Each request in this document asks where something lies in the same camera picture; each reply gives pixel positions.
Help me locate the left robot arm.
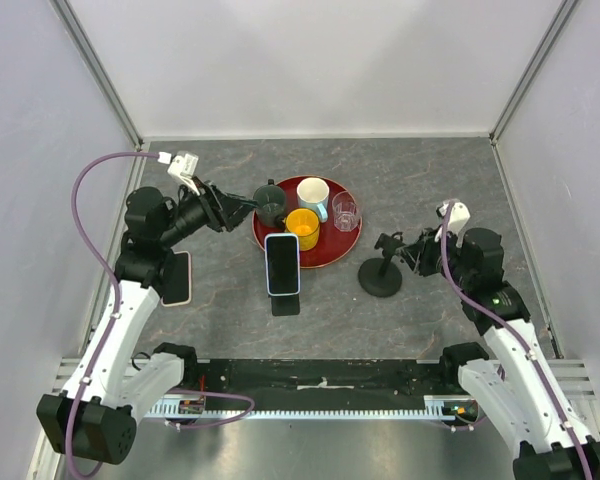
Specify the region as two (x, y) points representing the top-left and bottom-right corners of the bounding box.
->
(36, 181), (256, 465)

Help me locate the black round-base phone stand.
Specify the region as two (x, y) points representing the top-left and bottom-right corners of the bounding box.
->
(358, 231), (403, 298)

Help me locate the light blue mug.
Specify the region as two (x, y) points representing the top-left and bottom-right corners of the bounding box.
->
(296, 177), (330, 223)

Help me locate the dark green mug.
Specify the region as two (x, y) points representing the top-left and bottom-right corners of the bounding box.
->
(253, 179), (287, 228)

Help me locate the clear glass cup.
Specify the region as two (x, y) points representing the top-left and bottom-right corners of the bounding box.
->
(332, 191), (360, 232)

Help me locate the blue case phone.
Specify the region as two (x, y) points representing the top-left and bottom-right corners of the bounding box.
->
(264, 233), (300, 297)

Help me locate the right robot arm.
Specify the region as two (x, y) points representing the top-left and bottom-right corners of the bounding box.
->
(390, 228), (600, 479)

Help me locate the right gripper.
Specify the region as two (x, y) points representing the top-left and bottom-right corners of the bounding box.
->
(396, 223), (474, 289)

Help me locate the black folding phone stand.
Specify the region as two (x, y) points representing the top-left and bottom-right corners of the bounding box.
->
(270, 294), (301, 317)

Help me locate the red round tray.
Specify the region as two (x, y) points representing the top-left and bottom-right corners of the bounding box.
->
(251, 175), (362, 269)

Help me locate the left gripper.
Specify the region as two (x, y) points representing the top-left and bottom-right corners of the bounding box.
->
(159, 175), (260, 248)

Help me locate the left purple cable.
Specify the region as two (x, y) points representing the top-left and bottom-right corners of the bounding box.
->
(62, 151), (256, 479)

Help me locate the yellow mug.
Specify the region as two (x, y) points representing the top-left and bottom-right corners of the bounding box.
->
(285, 208), (320, 252)

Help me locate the beige case phone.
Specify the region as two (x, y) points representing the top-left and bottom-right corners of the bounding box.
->
(161, 251), (192, 307)

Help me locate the slotted cable duct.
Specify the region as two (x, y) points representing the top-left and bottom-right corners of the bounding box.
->
(145, 395), (479, 421)

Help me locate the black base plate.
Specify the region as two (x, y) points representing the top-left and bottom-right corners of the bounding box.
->
(180, 359), (464, 412)

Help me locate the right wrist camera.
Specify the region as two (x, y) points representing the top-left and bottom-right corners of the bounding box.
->
(435, 199), (471, 242)

